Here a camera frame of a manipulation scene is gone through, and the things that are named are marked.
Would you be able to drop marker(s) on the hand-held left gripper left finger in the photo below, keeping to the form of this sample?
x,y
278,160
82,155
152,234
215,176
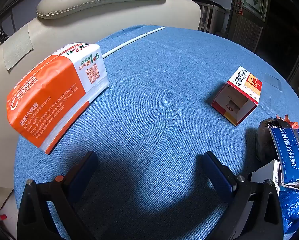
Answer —
x,y
82,177

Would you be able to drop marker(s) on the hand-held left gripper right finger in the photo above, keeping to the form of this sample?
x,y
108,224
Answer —
x,y
218,177

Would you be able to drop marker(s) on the black plastic bag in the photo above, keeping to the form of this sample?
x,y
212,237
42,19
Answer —
x,y
264,140

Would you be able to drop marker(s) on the blue toothpaste box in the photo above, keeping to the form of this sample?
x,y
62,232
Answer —
x,y
289,155

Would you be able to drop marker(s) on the blue plastic wrapper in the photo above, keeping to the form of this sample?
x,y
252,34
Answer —
x,y
292,205

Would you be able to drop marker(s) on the orange wrapper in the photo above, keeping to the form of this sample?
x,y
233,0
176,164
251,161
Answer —
x,y
293,124

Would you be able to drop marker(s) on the red and white medicine box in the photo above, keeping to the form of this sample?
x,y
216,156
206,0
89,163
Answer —
x,y
242,80

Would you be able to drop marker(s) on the white cardboard box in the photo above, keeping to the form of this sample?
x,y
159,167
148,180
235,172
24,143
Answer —
x,y
264,173

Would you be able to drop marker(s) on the orange tissue pack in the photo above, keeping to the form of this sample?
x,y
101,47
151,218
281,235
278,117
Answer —
x,y
49,92

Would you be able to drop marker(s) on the blue tablecloth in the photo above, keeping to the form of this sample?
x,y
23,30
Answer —
x,y
152,92

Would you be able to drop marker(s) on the clear tape patch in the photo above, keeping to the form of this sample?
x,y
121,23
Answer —
x,y
273,81

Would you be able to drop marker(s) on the thin white rod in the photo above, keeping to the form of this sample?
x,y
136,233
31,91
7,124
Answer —
x,y
129,43

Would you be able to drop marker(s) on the wooden door with glass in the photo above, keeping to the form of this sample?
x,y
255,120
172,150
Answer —
x,y
244,32

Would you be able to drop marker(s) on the wooden crib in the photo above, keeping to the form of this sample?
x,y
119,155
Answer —
x,y
214,17

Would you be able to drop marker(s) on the beige leather sofa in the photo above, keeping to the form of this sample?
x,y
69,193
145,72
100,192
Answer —
x,y
89,12

